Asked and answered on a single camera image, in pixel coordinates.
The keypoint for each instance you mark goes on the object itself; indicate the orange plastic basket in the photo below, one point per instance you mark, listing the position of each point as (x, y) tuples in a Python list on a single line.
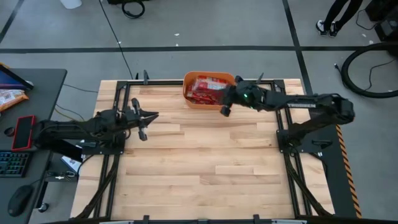
[(189, 104)]

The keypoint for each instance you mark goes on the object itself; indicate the small round black object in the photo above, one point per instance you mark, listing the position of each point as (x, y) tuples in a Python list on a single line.
[(9, 131)]

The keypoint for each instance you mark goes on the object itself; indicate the white bucket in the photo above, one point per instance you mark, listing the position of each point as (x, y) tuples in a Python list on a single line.
[(71, 3)]

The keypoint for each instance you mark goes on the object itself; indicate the laptop with purple screen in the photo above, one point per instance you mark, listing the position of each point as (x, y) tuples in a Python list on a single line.
[(9, 79)]

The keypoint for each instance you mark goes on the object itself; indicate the person's shoe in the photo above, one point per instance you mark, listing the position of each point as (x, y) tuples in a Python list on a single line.
[(321, 27), (334, 30)]

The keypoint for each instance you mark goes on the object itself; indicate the person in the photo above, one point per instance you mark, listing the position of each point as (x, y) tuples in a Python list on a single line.
[(337, 11)]

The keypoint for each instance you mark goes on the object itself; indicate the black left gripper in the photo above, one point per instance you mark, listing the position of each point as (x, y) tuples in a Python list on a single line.
[(130, 119)]

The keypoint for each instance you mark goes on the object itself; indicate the black aluminium table frame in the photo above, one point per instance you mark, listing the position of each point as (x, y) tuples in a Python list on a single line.
[(155, 82)]

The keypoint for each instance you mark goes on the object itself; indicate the black computer mouse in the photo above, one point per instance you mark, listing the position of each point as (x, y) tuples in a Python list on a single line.
[(19, 200)]

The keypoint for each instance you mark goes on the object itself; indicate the red smartphone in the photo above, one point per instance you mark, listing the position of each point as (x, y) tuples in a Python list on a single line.
[(23, 132)]

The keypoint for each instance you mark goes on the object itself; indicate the orange snack bag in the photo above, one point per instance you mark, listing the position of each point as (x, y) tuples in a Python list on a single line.
[(11, 98)]

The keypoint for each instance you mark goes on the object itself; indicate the black equipment case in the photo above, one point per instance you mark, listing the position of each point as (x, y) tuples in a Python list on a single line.
[(387, 28)]

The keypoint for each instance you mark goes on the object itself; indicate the black panel with hazard stripe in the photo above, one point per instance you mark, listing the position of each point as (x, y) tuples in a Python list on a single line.
[(332, 180)]

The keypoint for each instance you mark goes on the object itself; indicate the black frame bracket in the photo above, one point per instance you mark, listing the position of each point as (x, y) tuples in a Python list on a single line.
[(260, 78), (145, 77)]

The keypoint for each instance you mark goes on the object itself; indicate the black backlit keyboard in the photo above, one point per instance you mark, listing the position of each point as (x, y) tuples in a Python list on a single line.
[(12, 163)]

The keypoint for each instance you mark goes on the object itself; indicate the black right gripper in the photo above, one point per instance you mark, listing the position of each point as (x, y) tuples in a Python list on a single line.
[(236, 95)]

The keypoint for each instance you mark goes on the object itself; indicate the desk caster wheel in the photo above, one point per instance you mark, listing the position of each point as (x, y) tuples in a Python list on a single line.
[(43, 207)]

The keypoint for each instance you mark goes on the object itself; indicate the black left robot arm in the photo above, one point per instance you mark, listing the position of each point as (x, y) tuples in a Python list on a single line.
[(71, 129)]

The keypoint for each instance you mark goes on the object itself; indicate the black desk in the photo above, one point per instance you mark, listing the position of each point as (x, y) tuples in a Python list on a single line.
[(46, 93)]

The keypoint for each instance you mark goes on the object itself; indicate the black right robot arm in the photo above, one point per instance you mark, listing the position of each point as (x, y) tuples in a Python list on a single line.
[(298, 101)]

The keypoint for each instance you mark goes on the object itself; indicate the black desk foot bar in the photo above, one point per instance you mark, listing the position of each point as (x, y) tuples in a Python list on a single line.
[(66, 153)]

